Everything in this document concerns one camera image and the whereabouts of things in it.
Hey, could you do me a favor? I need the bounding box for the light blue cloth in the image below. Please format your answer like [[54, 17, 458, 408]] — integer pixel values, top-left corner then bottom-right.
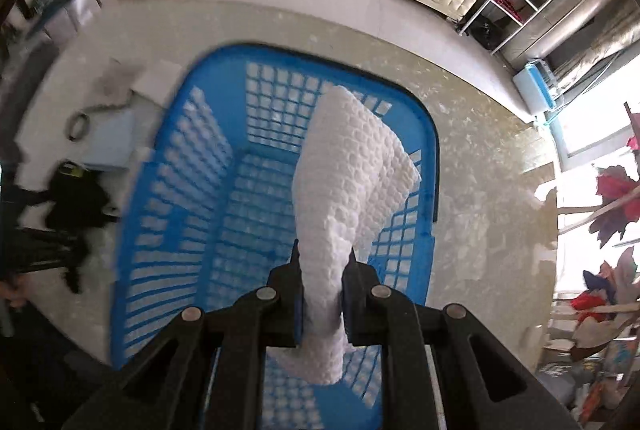
[[79, 109, 136, 171]]

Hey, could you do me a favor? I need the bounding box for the black plush toy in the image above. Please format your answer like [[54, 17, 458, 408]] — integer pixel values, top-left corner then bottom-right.
[[1, 159, 119, 295]]

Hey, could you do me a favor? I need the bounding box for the light blue storage bin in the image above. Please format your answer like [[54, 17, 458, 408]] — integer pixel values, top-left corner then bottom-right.
[[512, 59, 556, 115]]

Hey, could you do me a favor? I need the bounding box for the patterned curtain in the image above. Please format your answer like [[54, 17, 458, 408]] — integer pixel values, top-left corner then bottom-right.
[[554, 0, 639, 94]]

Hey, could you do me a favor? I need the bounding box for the clothes drying rack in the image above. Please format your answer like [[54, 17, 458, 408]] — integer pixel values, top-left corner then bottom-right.
[[554, 102, 640, 361]]

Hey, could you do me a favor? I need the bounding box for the blue plastic laundry basket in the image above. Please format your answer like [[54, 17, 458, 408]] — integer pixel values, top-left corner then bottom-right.
[[109, 41, 442, 430]]

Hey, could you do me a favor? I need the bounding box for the black rubber ring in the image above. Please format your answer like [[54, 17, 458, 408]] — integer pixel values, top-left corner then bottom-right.
[[66, 111, 91, 142]]

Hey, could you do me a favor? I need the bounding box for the white textured foam sheet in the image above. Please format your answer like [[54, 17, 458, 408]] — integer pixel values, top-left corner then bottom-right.
[[271, 86, 421, 386]]

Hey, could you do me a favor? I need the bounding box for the grey fuzzy mat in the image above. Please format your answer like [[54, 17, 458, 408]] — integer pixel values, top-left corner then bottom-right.
[[85, 59, 144, 109]]

